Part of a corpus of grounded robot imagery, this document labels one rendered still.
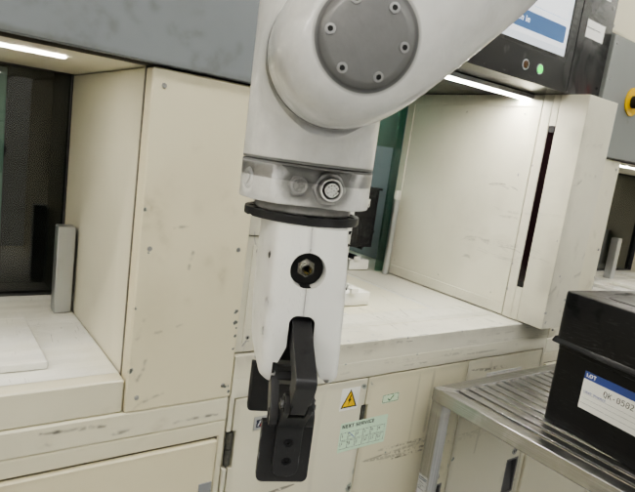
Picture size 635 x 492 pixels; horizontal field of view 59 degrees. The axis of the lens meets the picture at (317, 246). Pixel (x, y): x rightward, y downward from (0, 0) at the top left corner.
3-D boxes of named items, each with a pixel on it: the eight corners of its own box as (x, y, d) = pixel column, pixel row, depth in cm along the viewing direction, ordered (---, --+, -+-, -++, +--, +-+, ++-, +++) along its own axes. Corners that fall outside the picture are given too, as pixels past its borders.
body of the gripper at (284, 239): (381, 213, 33) (354, 393, 34) (342, 195, 43) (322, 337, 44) (251, 198, 31) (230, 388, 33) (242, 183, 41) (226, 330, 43)
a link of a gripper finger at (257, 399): (298, 331, 43) (287, 413, 44) (292, 318, 46) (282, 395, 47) (256, 328, 42) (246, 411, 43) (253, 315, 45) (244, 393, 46)
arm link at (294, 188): (391, 177, 33) (383, 227, 33) (355, 168, 41) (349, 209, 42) (247, 158, 31) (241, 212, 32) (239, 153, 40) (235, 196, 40)
